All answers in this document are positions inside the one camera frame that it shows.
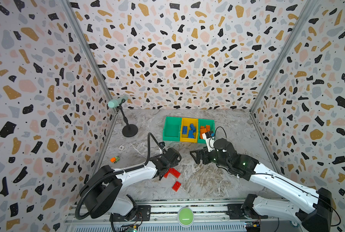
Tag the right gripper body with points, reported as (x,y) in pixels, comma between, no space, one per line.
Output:
(214,157)

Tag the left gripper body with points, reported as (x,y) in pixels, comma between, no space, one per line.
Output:
(177,164)

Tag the orange lego brick top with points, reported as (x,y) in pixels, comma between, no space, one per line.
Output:
(203,129)

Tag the blue lego brick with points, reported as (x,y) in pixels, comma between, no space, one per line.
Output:
(191,134)
(192,128)

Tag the blue lego brick slim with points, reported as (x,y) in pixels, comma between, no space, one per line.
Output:
(184,131)

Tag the blue lego brick top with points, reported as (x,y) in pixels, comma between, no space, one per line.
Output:
(192,128)

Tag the lone red lego brick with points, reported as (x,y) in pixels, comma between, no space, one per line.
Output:
(176,186)

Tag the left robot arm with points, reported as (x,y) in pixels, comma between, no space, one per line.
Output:
(102,193)

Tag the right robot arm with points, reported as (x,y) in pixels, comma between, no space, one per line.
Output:
(308,207)

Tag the left green bin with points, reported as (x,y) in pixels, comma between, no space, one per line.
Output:
(172,129)

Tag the green bin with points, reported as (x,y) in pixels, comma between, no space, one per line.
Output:
(205,125)
(172,129)

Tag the right green bin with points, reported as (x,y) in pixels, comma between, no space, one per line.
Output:
(205,125)

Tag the green microphone on stand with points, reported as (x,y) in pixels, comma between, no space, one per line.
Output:
(129,130)

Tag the small orange toy car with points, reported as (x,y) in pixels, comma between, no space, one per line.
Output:
(115,159)

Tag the green push button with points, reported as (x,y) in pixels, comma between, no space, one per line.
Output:
(185,217)

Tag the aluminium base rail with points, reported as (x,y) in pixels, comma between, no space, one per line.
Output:
(221,215)

